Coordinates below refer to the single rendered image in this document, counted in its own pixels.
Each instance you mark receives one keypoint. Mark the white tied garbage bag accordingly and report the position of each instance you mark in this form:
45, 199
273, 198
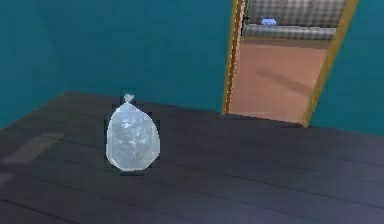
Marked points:
132, 143

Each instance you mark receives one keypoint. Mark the yellow wooden room door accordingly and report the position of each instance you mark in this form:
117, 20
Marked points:
235, 56

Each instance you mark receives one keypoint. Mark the pale blue small object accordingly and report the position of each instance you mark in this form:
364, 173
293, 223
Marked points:
268, 22

